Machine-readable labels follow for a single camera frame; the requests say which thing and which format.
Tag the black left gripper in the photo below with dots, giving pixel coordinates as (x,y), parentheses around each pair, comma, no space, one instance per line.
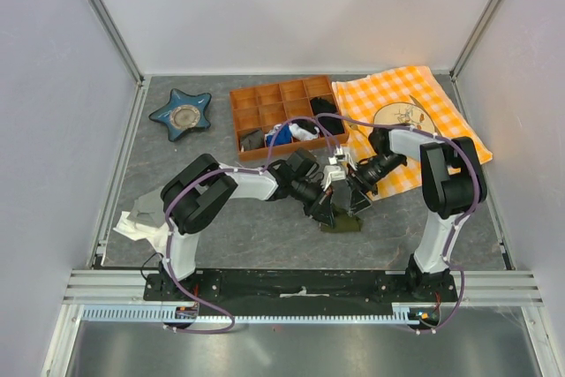
(320,209)

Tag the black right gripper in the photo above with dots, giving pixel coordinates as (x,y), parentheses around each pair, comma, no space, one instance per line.
(358,200)

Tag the olive green underwear cream waistband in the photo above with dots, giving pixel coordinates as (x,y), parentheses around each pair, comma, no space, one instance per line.
(343,222)

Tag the orange compartment organizer box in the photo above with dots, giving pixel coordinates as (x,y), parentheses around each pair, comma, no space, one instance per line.
(264,106)

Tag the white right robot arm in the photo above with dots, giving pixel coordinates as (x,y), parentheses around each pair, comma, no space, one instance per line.
(452,185)

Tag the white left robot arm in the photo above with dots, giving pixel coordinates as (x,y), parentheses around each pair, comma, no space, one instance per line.
(193,199)

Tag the blue white rolled underwear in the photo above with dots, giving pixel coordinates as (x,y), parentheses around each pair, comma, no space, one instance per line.
(279,135)

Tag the black white rolled underwear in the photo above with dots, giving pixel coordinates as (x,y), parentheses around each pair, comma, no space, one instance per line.
(304,130)

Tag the grey rolled underwear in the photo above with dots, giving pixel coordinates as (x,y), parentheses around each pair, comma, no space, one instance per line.
(252,140)

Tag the white underwear pile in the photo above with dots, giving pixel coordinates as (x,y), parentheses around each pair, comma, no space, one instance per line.
(156,237)

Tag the brass fork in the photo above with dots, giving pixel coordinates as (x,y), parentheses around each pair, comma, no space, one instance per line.
(353,125)

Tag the beige decorated plate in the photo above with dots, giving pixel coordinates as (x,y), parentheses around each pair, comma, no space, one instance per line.
(405,113)

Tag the orange checkered cloth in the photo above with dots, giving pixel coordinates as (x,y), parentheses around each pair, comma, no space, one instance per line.
(360,99)

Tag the brass knife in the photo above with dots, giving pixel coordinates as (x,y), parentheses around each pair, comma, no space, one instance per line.
(419,105)

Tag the blue star shaped dish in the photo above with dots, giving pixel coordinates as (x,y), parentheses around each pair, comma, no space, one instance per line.
(183,113)

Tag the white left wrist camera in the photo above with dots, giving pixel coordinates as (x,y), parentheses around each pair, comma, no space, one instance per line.
(333,173)

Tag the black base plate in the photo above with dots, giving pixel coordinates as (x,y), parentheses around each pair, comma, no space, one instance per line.
(303,291)

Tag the aluminium front rail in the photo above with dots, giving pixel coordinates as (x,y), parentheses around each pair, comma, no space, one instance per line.
(131,287)

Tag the light blue cable duct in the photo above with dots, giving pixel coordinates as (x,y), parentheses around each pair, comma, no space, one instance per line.
(174,315)

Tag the aluminium right frame post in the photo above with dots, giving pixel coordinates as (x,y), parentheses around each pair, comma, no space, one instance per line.
(477,32)

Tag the aluminium frame post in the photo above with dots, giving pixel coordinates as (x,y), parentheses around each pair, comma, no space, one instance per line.
(108,24)
(477,32)

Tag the aluminium left frame post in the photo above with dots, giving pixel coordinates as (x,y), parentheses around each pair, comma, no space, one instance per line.
(108,24)

